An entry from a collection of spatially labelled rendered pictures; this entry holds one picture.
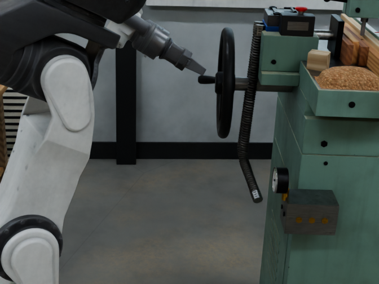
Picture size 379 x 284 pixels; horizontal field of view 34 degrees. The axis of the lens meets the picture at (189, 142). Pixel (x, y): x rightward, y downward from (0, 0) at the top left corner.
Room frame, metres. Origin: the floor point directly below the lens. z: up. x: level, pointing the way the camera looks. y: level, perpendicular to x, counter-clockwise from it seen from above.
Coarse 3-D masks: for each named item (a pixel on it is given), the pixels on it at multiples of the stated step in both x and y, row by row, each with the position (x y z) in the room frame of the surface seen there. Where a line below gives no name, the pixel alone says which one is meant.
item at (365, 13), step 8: (352, 0) 1.53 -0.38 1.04; (360, 0) 1.53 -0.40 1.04; (368, 0) 1.53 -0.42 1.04; (376, 0) 1.53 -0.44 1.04; (344, 8) 1.58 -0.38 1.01; (352, 8) 1.53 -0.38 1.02; (360, 8) 1.53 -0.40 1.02; (368, 8) 1.53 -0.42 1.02; (376, 8) 1.53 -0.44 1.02; (352, 16) 1.53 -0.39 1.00; (360, 16) 1.53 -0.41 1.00; (368, 16) 1.53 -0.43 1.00; (376, 16) 1.53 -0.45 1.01
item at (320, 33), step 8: (336, 16) 1.57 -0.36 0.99; (336, 24) 1.53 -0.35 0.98; (320, 32) 1.55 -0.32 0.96; (328, 32) 1.55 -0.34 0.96; (336, 32) 1.52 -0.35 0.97; (328, 40) 1.59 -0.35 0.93; (336, 40) 1.51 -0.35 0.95; (328, 48) 1.58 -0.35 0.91; (336, 48) 1.51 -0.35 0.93; (336, 56) 1.51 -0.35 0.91
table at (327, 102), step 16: (320, 48) 1.61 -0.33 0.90; (304, 64) 1.45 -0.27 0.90; (336, 64) 1.46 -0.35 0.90; (352, 64) 1.47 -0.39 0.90; (272, 80) 1.46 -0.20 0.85; (288, 80) 1.46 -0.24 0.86; (304, 80) 1.41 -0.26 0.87; (320, 96) 1.25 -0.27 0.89; (336, 96) 1.25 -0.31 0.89; (352, 96) 1.26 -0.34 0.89; (368, 96) 1.26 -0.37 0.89; (320, 112) 1.25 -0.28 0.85; (336, 112) 1.25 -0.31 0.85; (352, 112) 1.26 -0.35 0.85; (368, 112) 1.26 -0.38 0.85
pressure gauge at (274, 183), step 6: (276, 168) 1.30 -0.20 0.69; (282, 168) 1.30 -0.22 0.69; (276, 174) 1.29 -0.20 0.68; (282, 174) 1.29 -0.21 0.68; (288, 174) 1.29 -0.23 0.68; (276, 180) 1.28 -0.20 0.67; (282, 180) 1.28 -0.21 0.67; (288, 180) 1.28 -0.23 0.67; (276, 186) 1.27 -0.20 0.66; (282, 186) 1.28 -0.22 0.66; (288, 186) 1.28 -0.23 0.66; (276, 192) 1.28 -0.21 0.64; (282, 192) 1.28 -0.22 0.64; (288, 192) 1.30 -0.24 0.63; (282, 198) 1.30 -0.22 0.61
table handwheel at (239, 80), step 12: (228, 36) 1.51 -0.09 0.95; (228, 48) 1.48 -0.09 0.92; (228, 60) 1.45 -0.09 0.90; (228, 72) 1.44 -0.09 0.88; (216, 84) 1.54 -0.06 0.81; (228, 84) 1.43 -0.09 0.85; (240, 84) 1.55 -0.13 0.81; (228, 96) 1.42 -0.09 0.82; (228, 108) 1.42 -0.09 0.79; (228, 120) 1.43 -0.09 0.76; (228, 132) 1.47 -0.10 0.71
